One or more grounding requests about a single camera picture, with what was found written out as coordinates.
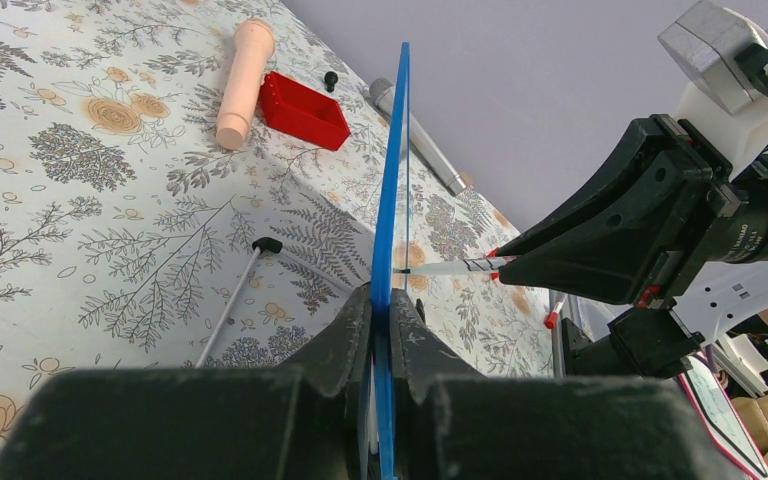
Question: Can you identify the black small bolt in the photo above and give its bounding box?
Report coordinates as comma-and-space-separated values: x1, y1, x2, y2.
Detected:
323, 71, 339, 93

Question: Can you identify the pink microphone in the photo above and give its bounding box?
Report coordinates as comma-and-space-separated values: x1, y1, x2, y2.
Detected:
215, 18, 275, 150

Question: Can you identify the silver microphone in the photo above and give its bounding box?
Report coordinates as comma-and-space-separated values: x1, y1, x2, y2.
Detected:
368, 77, 467, 196

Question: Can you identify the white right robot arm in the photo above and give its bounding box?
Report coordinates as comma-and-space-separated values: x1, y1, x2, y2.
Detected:
499, 31, 768, 379

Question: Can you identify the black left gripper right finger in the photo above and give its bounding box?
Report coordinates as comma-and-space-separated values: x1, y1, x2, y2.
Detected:
390, 289, 742, 479

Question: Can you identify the red rectangular frame block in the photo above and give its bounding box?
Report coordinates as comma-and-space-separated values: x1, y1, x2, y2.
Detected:
259, 72, 351, 151

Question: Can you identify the red triangular block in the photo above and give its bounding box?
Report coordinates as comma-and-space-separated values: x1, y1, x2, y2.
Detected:
487, 247, 499, 280

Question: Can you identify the blue framed whiteboard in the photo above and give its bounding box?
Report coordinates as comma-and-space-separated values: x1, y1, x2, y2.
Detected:
195, 42, 428, 480

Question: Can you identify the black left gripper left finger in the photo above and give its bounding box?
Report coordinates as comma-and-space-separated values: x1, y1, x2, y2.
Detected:
0, 286, 370, 479

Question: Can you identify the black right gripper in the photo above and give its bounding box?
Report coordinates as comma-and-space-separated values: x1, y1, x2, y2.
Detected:
498, 114, 742, 309

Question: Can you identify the green whiteboard marker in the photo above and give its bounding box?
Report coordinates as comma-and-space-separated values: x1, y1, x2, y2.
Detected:
391, 256, 517, 276

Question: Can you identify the floral patterned table mat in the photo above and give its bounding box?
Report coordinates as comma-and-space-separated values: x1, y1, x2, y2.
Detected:
0, 0, 558, 480

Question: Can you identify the red capped marker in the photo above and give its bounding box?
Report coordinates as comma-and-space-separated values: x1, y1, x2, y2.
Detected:
544, 293, 567, 330

